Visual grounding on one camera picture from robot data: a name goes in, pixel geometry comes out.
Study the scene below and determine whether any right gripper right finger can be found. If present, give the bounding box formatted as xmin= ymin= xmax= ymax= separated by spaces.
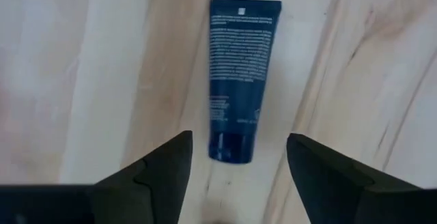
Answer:
xmin=285 ymin=132 xmax=437 ymax=224

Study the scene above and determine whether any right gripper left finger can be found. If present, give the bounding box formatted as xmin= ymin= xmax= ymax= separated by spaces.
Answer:
xmin=0 ymin=130 xmax=194 ymax=224

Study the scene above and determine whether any navy blue toiletry tube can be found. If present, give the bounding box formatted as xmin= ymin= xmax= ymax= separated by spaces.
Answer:
xmin=207 ymin=0 xmax=283 ymax=165

